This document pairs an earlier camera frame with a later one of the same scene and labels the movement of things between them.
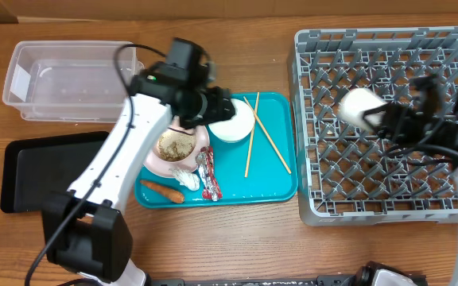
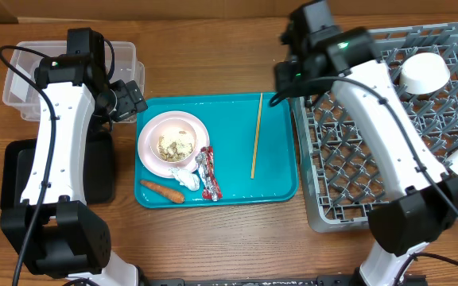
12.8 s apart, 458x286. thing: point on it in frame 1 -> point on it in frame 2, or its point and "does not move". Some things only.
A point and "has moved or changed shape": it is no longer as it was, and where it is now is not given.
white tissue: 186,178 does not move
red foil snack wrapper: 211,183 does not move
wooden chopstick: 251,137 has moved or changed shape
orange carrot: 172,195 does not move
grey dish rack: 349,176 does not move
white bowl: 238,128 -> 424,73
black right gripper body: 402,128 -> 285,78
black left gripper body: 205,108 -> 128,102
